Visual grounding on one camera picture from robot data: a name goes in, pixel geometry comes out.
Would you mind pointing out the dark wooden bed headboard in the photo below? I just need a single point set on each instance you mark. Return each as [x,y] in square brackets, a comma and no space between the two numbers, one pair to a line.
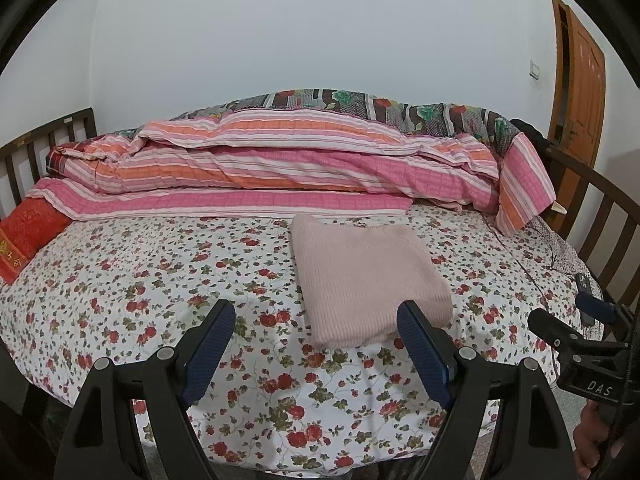
[90,122]

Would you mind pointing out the red pillow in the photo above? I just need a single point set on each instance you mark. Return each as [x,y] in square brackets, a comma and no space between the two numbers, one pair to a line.
[30,240]

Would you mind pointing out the dark wooden bed footboard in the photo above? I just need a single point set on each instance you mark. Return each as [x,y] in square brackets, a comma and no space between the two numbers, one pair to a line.
[585,172]

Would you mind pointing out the pink striped quilt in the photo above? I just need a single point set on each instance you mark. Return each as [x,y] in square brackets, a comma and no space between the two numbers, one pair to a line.
[300,170]

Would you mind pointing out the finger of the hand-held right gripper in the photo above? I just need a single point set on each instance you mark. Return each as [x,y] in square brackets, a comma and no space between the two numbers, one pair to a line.
[560,330]
[595,305]

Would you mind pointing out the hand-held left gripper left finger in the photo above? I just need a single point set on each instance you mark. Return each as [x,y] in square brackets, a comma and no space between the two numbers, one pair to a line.
[207,355]

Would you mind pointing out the dark floral patchwork quilt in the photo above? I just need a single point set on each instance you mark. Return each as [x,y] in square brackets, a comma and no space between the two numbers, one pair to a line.
[400,105]

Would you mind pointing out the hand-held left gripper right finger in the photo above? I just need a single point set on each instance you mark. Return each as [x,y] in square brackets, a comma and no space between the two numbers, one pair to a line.
[425,355]

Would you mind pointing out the cream paper piece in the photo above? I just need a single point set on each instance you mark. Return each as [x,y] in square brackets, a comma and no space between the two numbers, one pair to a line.
[559,207]

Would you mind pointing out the pink knit sweater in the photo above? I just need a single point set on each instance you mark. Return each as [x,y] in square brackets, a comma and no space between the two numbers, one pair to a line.
[365,280]

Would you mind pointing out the person's right hand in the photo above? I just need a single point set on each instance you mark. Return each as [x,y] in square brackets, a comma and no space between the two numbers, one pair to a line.
[592,440]

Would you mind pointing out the floral bed sheet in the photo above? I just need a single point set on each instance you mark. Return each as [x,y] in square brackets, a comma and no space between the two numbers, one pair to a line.
[150,285]

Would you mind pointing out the brown wooden door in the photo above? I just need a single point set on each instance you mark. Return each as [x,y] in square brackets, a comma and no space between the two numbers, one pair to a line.
[582,90]

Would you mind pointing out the white wall switch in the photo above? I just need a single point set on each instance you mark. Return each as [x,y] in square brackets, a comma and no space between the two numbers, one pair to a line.
[535,68]

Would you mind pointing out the black garment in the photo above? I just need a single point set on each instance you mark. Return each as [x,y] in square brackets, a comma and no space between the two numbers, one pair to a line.
[527,132]

